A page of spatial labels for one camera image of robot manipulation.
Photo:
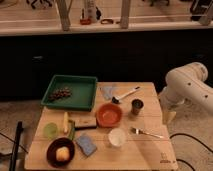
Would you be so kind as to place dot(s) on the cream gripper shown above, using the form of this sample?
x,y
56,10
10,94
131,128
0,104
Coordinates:
x,y
167,116

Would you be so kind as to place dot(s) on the silver metal fork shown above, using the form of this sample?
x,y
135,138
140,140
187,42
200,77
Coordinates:
x,y
139,131

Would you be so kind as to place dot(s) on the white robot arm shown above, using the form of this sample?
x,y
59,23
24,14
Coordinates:
x,y
185,82

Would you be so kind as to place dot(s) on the green plastic tray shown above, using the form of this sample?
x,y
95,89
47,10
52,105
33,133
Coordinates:
x,y
83,90

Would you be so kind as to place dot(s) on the dark metal cup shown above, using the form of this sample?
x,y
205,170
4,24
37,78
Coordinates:
x,y
137,105

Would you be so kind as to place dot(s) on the white cup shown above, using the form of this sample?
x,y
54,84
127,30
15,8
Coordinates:
x,y
117,137

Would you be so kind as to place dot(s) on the orange bowl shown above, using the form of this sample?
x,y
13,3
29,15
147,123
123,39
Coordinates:
x,y
109,115

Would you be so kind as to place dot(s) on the light blue cloth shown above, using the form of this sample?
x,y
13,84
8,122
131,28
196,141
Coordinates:
x,y
107,91

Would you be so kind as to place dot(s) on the blue sponge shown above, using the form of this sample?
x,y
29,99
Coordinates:
x,y
86,144

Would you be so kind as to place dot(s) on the brown block eraser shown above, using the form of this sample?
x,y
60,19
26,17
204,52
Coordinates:
x,y
85,123

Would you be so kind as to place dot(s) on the green flat item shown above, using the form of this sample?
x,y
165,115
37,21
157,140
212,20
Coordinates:
x,y
72,130

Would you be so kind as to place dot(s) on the yellow banana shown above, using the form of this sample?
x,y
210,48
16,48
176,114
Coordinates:
x,y
65,123

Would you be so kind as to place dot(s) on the yellow apple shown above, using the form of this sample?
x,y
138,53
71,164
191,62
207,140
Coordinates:
x,y
62,154

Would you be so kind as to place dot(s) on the green plastic cup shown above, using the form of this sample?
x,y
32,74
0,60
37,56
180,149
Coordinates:
x,y
50,131

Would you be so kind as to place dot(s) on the dark brown plate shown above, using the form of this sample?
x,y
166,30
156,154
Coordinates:
x,y
58,143

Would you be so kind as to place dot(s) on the red object on shelf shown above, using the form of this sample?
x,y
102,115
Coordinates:
x,y
85,21

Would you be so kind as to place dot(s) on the white bottle on shelf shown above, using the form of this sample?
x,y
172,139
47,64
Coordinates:
x,y
90,10

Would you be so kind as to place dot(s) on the black stand pole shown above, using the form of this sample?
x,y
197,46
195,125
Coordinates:
x,y
15,148

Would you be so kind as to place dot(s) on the white handled dish brush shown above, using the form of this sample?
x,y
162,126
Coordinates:
x,y
117,99

